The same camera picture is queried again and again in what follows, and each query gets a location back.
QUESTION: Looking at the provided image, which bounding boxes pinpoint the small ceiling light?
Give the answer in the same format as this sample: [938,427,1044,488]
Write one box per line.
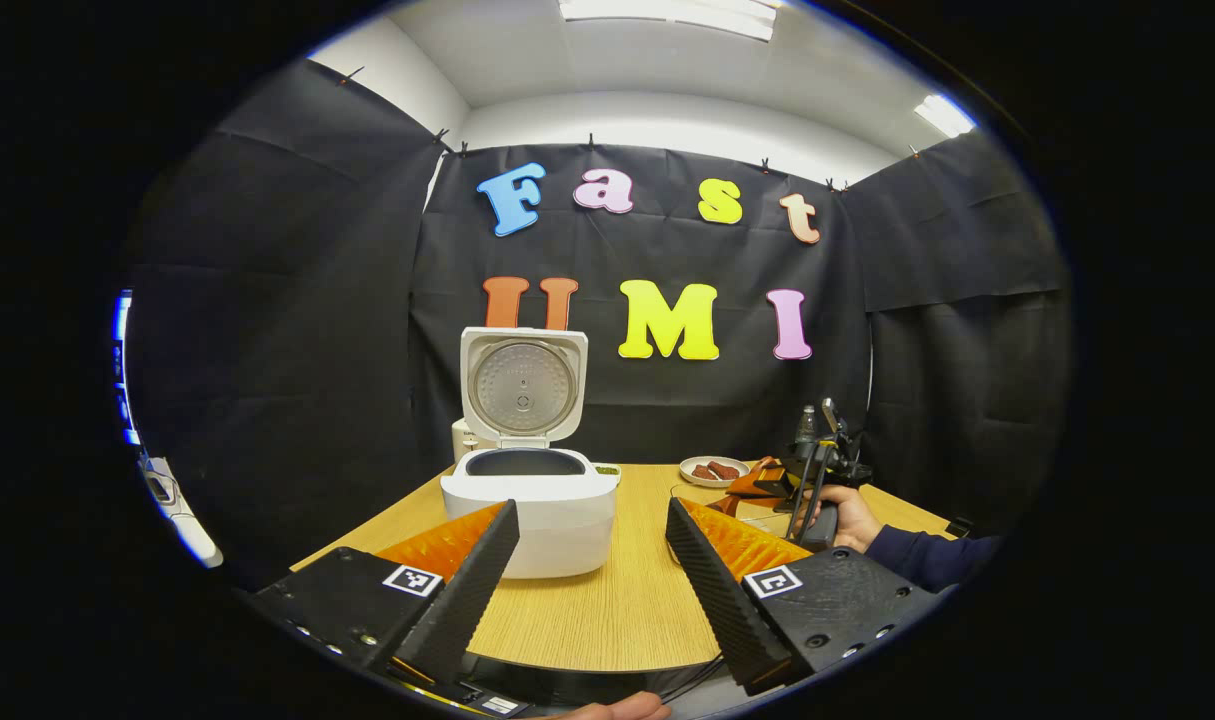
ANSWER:
[914,93,976,139]

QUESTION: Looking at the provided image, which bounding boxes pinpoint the computer monitor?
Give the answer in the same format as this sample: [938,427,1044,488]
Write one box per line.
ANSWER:
[110,290,140,446]

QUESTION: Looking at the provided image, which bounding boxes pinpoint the white round plate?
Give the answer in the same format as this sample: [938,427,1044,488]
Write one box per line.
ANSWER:
[679,456,751,489]

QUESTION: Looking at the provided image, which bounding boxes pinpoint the white rice cooker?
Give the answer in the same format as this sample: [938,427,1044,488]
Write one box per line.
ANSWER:
[440,326,620,580]

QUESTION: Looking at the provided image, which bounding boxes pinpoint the long ceiling light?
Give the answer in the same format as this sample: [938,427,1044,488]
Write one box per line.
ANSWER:
[559,0,778,41]

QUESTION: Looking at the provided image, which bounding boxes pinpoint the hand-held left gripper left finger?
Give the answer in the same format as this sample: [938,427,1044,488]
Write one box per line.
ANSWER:
[247,499,521,691]

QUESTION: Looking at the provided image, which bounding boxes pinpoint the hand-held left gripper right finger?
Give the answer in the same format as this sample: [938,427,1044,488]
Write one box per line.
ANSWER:
[665,497,943,698]

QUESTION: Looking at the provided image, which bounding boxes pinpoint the black backdrop cloth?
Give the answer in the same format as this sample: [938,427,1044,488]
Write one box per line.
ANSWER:
[122,58,1073,591]

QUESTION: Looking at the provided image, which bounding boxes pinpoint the white side table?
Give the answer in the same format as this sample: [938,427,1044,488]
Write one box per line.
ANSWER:
[139,453,224,569]

